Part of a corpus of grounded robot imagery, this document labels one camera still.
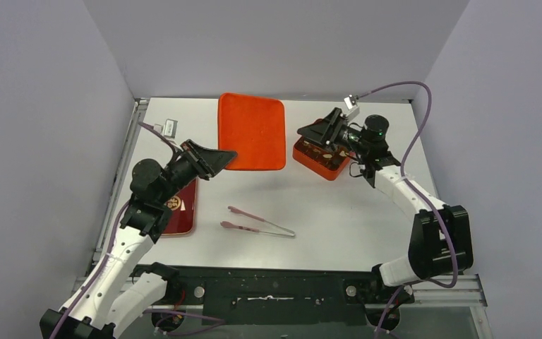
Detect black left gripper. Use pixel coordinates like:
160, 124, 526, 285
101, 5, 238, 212
157, 139, 237, 204

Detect orange compartment chocolate box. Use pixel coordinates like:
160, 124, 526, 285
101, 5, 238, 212
292, 137, 351, 181

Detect orange box lid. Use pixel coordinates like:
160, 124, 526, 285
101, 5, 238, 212
217, 93, 287, 171

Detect pink silicone tongs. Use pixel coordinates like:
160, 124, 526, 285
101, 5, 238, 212
219, 206, 296, 239

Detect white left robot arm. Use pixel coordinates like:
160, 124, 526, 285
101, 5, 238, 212
40, 140, 238, 338

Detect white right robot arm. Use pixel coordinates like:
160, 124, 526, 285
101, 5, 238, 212
297, 108, 474, 302

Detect red chocolate tray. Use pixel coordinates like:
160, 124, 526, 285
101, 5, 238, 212
162, 179, 198, 237

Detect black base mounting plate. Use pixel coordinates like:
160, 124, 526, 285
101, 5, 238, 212
154, 266, 397, 326

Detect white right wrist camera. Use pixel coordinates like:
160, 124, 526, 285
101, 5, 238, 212
344, 95, 360, 121

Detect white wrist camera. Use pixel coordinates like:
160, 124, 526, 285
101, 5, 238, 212
153, 119, 178, 139
344, 95, 360, 121

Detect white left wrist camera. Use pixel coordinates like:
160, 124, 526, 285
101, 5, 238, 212
153, 119, 178, 139

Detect aluminium table edge rail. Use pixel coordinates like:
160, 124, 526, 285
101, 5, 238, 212
109, 98, 150, 202

